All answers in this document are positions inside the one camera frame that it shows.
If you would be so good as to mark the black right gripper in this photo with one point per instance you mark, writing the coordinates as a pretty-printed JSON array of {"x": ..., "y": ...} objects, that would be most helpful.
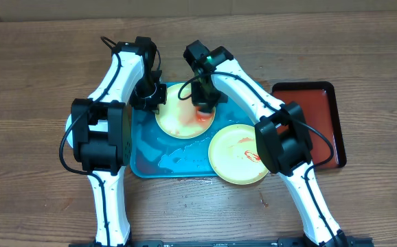
[{"x": 204, "y": 102}]

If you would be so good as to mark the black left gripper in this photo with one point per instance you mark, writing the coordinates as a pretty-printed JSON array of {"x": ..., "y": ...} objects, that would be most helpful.
[{"x": 154, "y": 106}]

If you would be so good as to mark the pink and green sponge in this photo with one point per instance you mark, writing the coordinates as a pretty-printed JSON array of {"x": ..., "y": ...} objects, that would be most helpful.
[{"x": 204, "y": 114}]

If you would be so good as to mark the yellow-green plate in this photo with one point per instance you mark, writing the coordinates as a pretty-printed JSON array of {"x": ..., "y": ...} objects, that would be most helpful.
[
  {"x": 233, "y": 155},
  {"x": 177, "y": 117}
]

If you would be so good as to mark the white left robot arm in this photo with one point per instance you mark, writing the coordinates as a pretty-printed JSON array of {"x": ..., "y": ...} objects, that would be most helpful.
[{"x": 97, "y": 141}]

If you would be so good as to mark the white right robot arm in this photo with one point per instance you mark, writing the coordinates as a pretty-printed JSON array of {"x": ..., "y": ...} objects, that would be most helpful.
[{"x": 283, "y": 139}]

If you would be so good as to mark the teal plastic tray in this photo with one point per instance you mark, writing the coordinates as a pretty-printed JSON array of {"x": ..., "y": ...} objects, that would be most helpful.
[{"x": 156, "y": 154}]

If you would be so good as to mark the red and black tray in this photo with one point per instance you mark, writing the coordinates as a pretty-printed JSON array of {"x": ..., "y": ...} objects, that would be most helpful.
[{"x": 319, "y": 104}]

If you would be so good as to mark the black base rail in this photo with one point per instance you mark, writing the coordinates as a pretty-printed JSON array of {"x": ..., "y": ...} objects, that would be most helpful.
[{"x": 282, "y": 242}]

